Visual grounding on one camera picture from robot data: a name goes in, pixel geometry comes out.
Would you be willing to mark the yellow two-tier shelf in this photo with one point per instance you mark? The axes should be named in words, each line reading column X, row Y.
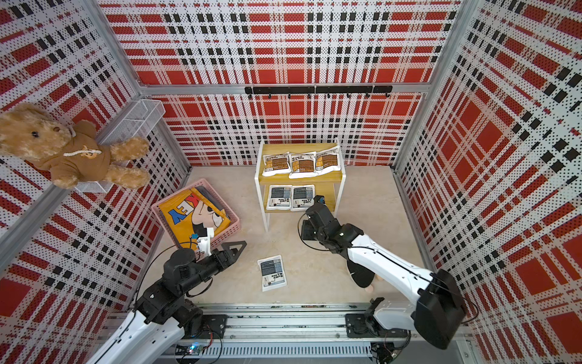
column 330, row 185

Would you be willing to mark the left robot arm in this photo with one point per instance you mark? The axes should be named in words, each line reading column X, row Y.
column 163, row 314

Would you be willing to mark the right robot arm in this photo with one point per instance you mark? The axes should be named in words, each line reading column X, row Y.
column 436, row 307

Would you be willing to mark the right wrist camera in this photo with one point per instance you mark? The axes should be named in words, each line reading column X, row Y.
column 319, row 199

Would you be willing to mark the clear wire wall basket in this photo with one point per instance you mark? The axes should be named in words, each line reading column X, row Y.
column 138, row 118

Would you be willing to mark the small doll black hat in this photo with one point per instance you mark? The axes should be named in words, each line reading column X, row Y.
column 362, row 276

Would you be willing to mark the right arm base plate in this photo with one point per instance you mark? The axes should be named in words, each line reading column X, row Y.
column 365, row 326

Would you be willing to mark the yellow printed cloth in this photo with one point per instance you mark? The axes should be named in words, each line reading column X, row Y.
column 191, row 211

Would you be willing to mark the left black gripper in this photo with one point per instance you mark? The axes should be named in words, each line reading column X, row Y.
column 223, row 264

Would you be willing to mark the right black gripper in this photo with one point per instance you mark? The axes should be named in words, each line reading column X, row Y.
column 306, row 233

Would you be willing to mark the blue coffee bag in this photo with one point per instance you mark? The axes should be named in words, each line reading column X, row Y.
column 302, row 197
column 279, row 198
column 272, row 273

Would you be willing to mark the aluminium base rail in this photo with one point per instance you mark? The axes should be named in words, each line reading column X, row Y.
column 295, row 331

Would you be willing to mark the black hook rail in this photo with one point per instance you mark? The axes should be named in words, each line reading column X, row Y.
column 308, row 90

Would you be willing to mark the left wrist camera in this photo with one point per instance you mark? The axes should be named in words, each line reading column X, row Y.
column 204, row 243

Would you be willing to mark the brown teddy bear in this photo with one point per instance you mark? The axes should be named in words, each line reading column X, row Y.
column 70, row 154

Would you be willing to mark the green circuit board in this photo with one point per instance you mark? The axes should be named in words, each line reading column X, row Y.
column 190, row 350

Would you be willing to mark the brown coffee bag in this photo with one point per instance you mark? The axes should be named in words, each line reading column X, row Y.
column 328, row 161
column 302, row 165
column 276, row 164

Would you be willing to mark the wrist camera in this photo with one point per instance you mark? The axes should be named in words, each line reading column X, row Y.
column 204, row 243
column 319, row 199

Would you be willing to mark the pink plastic basket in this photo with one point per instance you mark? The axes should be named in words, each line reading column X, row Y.
column 216, row 241

